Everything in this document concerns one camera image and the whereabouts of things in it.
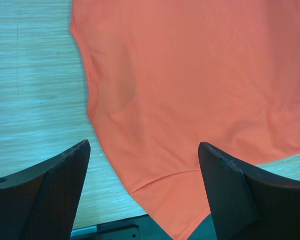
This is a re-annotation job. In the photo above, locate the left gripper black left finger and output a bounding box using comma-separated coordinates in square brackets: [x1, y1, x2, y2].
[0, 139, 91, 240]

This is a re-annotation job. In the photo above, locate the orange t shirt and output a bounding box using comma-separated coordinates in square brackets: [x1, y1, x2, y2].
[70, 0, 300, 240]

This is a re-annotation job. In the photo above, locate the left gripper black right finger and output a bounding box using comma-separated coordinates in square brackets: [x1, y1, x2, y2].
[198, 142, 300, 240]

